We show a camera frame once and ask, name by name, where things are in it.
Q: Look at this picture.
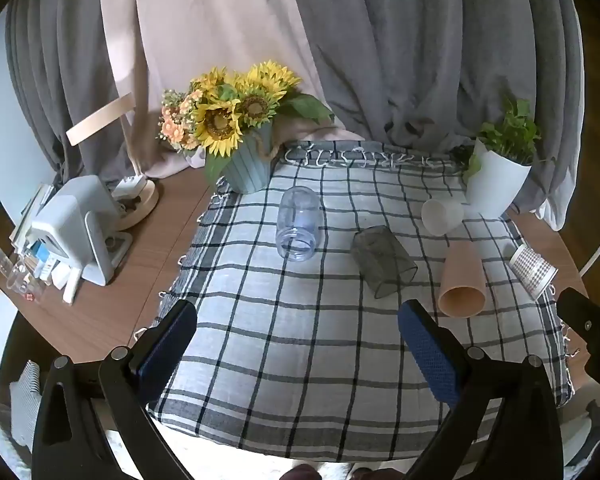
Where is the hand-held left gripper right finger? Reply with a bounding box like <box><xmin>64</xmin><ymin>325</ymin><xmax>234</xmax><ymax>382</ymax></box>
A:
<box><xmin>397</xmin><ymin>300</ymin><xmax>566</xmax><ymax>480</ymax></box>

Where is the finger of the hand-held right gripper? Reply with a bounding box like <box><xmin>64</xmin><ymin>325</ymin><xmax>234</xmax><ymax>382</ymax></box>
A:
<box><xmin>556</xmin><ymin>287</ymin><xmax>600</xmax><ymax>386</ymax></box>

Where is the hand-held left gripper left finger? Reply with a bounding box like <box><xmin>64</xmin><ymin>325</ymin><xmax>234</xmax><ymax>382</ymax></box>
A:
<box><xmin>32</xmin><ymin>300</ymin><xmax>198</xmax><ymax>480</ymax></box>

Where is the silver patterned cup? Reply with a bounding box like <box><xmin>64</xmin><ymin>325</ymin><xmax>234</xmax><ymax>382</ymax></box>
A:
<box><xmin>509</xmin><ymin>244</ymin><xmax>559</xmax><ymax>301</ymax></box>

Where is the peach cup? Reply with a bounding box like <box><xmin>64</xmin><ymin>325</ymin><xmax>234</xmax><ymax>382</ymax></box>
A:
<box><xmin>438</xmin><ymin>241</ymin><xmax>486</xmax><ymax>317</ymax></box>

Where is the dark grey transparent cup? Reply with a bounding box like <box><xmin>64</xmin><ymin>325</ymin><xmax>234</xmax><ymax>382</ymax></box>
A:
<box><xmin>351</xmin><ymin>225</ymin><xmax>418</xmax><ymax>299</ymax></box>

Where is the white cup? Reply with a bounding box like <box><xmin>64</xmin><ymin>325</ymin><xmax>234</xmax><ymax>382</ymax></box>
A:
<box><xmin>421</xmin><ymin>198</ymin><xmax>465</xmax><ymax>236</ymax></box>

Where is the small clear plastic cup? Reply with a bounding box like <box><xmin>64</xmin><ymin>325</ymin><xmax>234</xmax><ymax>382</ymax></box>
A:
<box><xmin>6</xmin><ymin>260</ymin><xmax>47</xmax><ymax>304</ymax></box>

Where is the checked grey white tablecloth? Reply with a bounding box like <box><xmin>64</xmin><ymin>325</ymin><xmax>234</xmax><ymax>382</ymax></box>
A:
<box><xmin>135</xmin><ymin>141</ymin><xmax>578</xmax><ymax>462</ymax></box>

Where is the white desk lamp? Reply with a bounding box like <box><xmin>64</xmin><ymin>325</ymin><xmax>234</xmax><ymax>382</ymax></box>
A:
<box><xmin>66</xmin><ymin>92</ymin><xmax>160</xmax><ymax>232</ymax></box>

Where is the white desktop appliance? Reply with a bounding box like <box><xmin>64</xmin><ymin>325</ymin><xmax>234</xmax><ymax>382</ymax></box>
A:
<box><xmin>30</xmin><ymin>175</ymin><xmax>133</xmax><ymax>287</ymax></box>

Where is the white power adapter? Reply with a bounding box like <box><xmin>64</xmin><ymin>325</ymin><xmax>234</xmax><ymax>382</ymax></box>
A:
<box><xmin>111</xmin><ymin>174</ymin><xmax>147</xmax><ymax>202</ymax></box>

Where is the green plant in white pot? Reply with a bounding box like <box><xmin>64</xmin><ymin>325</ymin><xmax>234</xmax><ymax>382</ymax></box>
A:
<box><xmin>460</xmin><ymin>97</ymin><xmax>543</xmax><ymax>219</ymax></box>

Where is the ribbed blue-green vase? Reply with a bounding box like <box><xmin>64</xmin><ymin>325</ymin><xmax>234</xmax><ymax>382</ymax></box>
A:
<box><xmin>222</xmin><ymin>122</ymin><xmax>281</xmax><ymax>195</ymax></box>

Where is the sunflower bouquet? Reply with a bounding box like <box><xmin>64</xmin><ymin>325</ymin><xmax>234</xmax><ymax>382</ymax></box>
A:
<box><xmin>156</xmin><ymin>60</ymin><xmax>337</xmax><ymax>186</ymax></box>

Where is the grey curtain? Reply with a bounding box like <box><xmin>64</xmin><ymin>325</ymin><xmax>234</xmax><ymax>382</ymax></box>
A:
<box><xmin>5</xmin><ymin>0</ymin><xmax>137</xmax><ymax>191</ymax></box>
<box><xmin>284</xmin><ymin>0</ymin><xmax>587</xmax><ymax>232</ymax></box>

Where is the pale pink curtain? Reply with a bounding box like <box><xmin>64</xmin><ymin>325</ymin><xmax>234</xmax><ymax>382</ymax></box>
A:
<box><xmin>99</xmin><ymin>0</ymin><xmax>366</xmax><ymax>181</ymax></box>

